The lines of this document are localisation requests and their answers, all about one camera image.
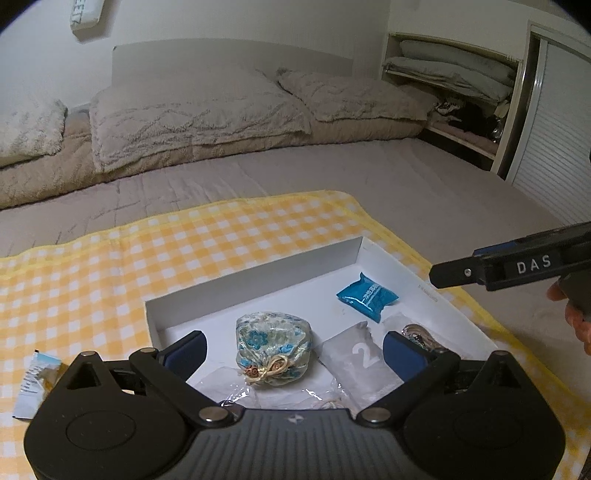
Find bag with teal bead cord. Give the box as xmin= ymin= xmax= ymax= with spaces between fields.
xmin=383 ymin=313 xmax=446 ymax=352

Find bag with dark cord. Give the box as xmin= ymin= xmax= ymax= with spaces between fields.
xmin=188 ymin=367 xmax=260 ymax=408

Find grey disposable seat cushion pack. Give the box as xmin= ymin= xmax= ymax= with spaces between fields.
xmin=317 ymin=321 xmax=404 ymax=411

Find blue sachet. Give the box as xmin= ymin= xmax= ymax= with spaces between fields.
xmin=337 ymin=273 xmax=399 ymax=323

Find floral drawstring pouch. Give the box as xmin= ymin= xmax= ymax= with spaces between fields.
xmin=235 ymin=312 xmax=312 ymax=387

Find grey white sachet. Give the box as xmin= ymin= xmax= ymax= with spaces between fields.
xmin=12 ymin=351 xmax=62 ymax=420

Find bag with green bead cord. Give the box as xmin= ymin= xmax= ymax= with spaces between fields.
xmin=295 ymin=379 xmax=359 ymax=415

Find person right hand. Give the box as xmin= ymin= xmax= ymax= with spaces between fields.
xmin=546 ymin=282 xmax=591 ymax=356

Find grey bed sheet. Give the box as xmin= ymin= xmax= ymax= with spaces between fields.
xmin=0 ymin=138 xmax=591 ymax=384

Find white louvered closet door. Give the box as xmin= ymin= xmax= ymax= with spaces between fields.
xmin=507 ymin=27 xmax=590 ymax=225

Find yellow checkered cloth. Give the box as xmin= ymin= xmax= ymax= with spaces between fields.
xmin=0 ymin=190 xmax=591 ymax=480

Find white shallow box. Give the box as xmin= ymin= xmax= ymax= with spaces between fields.
xmin=145 ymin=237 xmax=497 ymax=409

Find closet shelf with bedding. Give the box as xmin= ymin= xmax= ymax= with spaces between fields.
xmin=382 ymin=32 xmax=526 ymax=174

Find right grey quilted pillow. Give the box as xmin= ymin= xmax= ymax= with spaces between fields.
xmin=276 ymin=68 xmax=429 ymax=122

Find beige folded quilt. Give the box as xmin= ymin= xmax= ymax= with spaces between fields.
xmin=1 ymin=109 xmax=425 ymax=210

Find fluffy beige pillow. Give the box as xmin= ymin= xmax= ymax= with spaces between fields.
xmin=1 ymin=100 xmax=67 ymax=168

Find large grey quilted pillow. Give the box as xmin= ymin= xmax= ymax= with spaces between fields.
xmin=89 ymin=65 xmax=311 ymax=173

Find white hanging bag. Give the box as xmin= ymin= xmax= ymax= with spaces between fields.
xmin=69 ymin=0 xmax=107 ymax=36

